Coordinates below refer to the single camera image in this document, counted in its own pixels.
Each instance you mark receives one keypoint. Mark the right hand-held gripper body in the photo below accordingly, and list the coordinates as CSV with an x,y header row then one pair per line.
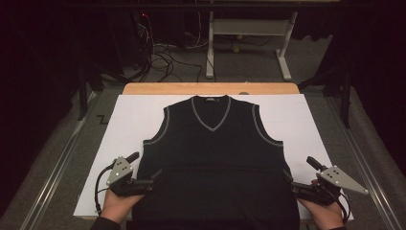
x,y
340,179

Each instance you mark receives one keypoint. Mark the white board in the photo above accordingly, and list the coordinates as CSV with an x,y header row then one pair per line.
x,y
134,118

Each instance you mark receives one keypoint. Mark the black metal stand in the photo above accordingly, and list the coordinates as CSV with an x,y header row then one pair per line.
x,y
345,96
83,92

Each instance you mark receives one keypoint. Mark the metal floor rail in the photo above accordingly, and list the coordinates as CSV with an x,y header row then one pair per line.
x,y
367,166
60,166

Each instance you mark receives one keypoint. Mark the person's right hand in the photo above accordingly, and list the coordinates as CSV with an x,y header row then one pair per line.
x,y
328,215

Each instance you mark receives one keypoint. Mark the white metal desk frame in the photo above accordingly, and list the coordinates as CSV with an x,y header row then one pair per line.
x,y
249,27

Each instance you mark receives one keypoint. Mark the yellow tennis ball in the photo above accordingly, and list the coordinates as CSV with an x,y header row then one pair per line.
x,y
236,49

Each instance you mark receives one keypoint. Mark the person's left hand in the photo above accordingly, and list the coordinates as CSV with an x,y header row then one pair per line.
x,y
116,206

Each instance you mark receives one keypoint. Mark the dark equipment box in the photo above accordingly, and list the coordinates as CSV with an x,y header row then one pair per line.
x,y
130,41

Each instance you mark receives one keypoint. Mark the black knit sweater vest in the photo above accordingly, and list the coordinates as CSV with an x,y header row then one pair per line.
x,y
217,159

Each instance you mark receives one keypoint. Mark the wooden table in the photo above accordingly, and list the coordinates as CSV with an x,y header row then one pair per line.
x,y
207,88

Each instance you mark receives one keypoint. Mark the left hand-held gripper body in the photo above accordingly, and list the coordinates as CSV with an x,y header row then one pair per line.
x,y
120,171

